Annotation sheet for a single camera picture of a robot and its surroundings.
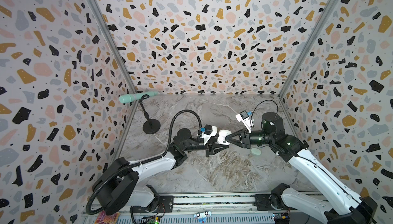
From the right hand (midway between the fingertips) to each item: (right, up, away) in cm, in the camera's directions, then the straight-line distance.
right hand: (228, 137), depth 64 cm
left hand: (+1, -2, +2) cm, 3 cm away
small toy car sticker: (-11, -37, +5) cm, 39 cm away
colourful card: (-56, -37, +5) cm, 67 cm away
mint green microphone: (-48, +17, +10) cm, 52 cm away
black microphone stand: (-45, 0, +37) cm, 58 cm away
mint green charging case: (+20, -12, +25) cm, 34 cm away
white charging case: (-2, +1, +2) cm, 3 cm away
